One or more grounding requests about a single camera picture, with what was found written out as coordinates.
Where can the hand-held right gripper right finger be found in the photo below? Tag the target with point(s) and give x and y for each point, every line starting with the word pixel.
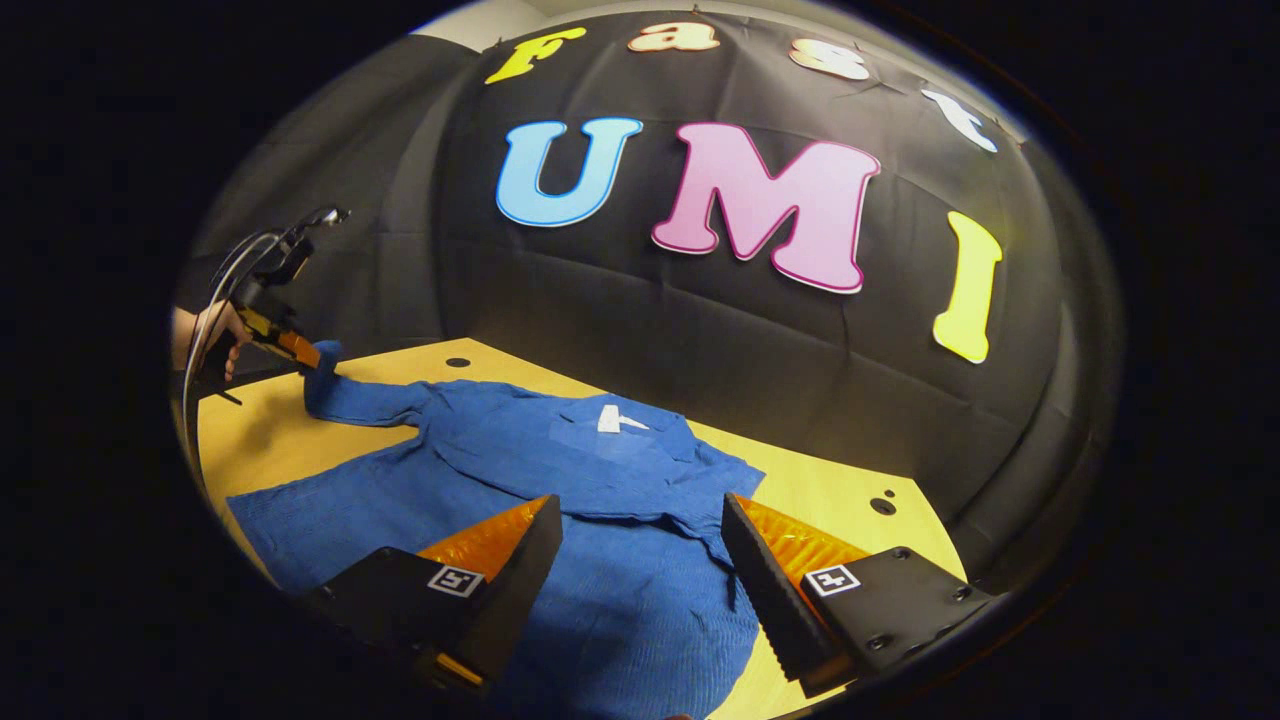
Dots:
pixel 770 590

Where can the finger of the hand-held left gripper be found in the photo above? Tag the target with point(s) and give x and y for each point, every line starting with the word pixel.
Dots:
pixel 290 340

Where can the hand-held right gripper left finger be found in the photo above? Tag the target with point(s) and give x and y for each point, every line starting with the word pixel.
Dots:
pixel 520 590

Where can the blue knit jacket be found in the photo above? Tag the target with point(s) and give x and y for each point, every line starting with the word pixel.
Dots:
pixel 560 470

